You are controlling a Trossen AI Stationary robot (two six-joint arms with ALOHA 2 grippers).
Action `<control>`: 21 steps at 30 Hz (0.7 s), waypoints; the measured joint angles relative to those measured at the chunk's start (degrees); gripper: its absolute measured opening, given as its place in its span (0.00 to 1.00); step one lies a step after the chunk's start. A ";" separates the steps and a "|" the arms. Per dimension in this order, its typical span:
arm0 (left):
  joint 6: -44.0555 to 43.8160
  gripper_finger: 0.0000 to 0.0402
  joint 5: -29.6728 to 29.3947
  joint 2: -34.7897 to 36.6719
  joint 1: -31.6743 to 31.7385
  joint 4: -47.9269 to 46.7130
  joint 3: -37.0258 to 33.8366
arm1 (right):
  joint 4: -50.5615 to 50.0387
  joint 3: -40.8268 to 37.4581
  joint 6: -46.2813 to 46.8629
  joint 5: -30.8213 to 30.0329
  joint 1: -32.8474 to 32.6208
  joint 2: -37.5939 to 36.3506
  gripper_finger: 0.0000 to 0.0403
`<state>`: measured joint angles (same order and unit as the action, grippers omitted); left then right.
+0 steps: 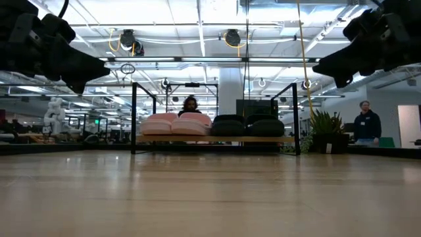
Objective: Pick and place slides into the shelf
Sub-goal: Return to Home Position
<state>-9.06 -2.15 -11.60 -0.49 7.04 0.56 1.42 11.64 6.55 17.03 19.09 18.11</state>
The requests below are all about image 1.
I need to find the hanging black cable loop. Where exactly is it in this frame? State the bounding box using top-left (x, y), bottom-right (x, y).
top-left (119, 63), bottom-right (137, 75)

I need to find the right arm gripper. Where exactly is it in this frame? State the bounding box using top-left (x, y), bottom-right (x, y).
top-left (312, 0), bottom-right (421, 90)

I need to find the black slide sandal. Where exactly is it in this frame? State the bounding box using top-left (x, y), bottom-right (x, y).
top-left (245, 113), bottom-right (285, 138)
top-left (210, 113), bottom-right (246, 138)

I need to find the black metal wood-board shelf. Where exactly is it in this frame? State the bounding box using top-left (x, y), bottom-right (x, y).
top-left (130, 82), bottom-right (301, 156)

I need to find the ceiling cable reel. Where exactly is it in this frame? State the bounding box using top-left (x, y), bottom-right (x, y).
top-left (119, 28), bottom-right (145, 57)
top-left (224, 28), bottom-right (242, 47)

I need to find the black background rig frame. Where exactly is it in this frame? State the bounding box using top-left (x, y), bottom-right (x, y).
top-left (164, 82), bottom-right (219, 116)

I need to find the white robot figure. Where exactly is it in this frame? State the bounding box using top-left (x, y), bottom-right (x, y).
top-left (43, 96), bottom-right (67, 136)

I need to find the hanging yellow cable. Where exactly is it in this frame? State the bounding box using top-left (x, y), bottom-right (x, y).
top-left (296, 0), bottom-right (315, 120)

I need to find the person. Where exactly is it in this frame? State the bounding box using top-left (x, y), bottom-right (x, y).
top-left (177, 95), bottom-right (203, 118)
top-left (353, 99), bottom-right (383, 146)

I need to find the green box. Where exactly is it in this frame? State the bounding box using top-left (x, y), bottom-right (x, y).
top-left (378, 136), bottom-right (396, 148)

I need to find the pink slide sandal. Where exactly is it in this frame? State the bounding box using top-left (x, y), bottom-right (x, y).
top-left (139, 112), bottom-right (179, 136)
top-left (170, 112), bottom-right (213, 137)

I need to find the black computer monitor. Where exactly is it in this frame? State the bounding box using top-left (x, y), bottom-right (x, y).
top-left (235, 99), bottom-right (280, 117)

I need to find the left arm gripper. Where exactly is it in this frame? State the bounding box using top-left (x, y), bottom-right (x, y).
top-left (0, 12), bottom-right (112, 95)

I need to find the potted aloe plant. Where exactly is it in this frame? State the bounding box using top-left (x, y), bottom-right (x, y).
top-left (309, 109), bottom-right (351, 155)

